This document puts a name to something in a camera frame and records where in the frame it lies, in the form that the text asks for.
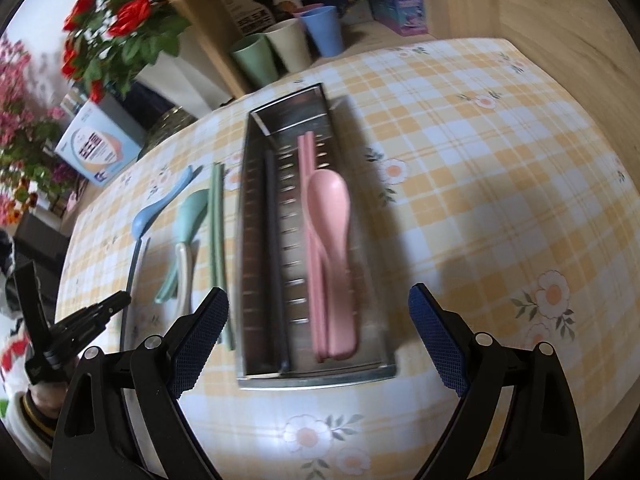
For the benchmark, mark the person's left hand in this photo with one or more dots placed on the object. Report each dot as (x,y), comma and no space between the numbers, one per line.
(47,396)

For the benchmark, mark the blue cup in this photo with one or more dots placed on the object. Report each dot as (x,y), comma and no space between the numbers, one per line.
(322,32)

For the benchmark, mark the blue spoon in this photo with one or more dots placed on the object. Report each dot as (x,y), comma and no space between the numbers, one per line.
(142,220)

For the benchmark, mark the steel perforated utensil tray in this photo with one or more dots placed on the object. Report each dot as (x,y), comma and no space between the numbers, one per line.
(287,195)

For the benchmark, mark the white snack box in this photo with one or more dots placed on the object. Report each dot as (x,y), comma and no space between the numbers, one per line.
(245,10)

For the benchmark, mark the person's left forearm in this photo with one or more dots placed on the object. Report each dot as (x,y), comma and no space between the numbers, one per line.
(27,422)

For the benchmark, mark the red rose plant white pot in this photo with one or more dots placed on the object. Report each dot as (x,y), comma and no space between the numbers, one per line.
(130,15)

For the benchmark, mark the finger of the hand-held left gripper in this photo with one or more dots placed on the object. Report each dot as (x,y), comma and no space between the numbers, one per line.
(95,312)
(30,305)

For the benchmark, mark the pink spoon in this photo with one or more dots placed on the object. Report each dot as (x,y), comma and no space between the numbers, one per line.
(327,200)

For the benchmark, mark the beige cup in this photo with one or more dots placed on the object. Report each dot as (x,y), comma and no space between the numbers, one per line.
(290,47)

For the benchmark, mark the purple box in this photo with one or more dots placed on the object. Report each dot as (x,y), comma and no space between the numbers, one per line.
(400,10)

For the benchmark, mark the beige spoon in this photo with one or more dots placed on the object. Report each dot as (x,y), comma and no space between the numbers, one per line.
(184,280)

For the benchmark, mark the green glass tray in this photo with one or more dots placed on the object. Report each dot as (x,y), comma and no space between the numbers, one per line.
(170,122)

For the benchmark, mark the pink blossom artificial tree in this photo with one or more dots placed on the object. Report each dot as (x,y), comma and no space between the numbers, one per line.
(20,125)

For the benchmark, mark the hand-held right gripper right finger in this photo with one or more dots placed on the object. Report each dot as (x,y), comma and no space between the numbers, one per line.
(440,340)

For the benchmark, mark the wooden shelf unit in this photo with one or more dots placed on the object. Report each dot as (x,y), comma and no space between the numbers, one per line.
(210,20)

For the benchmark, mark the black chair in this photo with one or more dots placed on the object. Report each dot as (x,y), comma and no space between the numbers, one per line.
(40,240)

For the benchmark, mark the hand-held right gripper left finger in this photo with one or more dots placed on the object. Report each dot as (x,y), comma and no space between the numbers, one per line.
(200,340)

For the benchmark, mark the green spoon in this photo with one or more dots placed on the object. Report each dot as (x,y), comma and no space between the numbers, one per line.
(192,207)

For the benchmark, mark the green cup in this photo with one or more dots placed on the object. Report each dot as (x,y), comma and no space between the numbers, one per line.
(255,62)

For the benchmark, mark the pink cup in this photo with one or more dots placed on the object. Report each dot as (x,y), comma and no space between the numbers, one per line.
(306,9)

